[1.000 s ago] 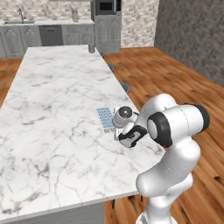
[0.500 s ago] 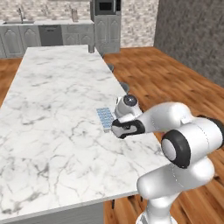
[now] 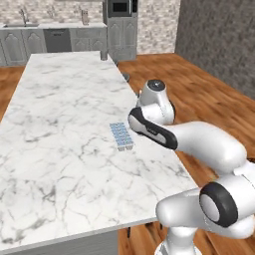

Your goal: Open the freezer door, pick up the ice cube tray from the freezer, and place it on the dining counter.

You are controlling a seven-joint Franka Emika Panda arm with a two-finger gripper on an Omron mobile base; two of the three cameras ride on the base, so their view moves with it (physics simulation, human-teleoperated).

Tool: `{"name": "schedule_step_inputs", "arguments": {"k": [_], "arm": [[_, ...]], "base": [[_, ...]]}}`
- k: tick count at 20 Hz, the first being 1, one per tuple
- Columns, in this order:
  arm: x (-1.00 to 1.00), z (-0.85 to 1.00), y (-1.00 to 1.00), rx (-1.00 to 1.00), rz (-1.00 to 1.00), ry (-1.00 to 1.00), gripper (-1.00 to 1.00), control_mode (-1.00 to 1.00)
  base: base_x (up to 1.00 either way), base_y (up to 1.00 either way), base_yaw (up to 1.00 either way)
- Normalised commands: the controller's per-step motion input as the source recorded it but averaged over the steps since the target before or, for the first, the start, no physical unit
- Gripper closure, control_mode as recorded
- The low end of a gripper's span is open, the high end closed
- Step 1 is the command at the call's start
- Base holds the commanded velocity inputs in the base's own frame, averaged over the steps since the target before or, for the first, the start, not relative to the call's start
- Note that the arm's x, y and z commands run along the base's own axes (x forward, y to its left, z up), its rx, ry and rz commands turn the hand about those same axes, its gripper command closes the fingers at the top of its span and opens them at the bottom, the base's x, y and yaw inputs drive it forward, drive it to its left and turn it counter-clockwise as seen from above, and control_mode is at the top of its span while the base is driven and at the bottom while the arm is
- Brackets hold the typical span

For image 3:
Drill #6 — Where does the blue ice cube tray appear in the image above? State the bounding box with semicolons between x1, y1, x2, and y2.
109;122;135;152

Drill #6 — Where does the grey tall oven cabinet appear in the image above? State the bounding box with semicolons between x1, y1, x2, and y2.
102;0;139;63

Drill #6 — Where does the grey cupboard run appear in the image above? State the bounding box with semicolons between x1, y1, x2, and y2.
0;27;110;67

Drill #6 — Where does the black built-in microwave oven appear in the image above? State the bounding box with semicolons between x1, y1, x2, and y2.
107;0;134;18

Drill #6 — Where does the grey dishwasher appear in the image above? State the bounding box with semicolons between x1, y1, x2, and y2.
42;28;73;54

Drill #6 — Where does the steel sink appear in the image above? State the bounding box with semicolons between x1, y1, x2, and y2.
2;22;40;29

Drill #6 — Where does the silver sink tap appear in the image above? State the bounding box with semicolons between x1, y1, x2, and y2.
18;8;30;27

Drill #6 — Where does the grey kitchen island base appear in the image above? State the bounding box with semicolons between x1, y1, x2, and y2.
0;229;120;255

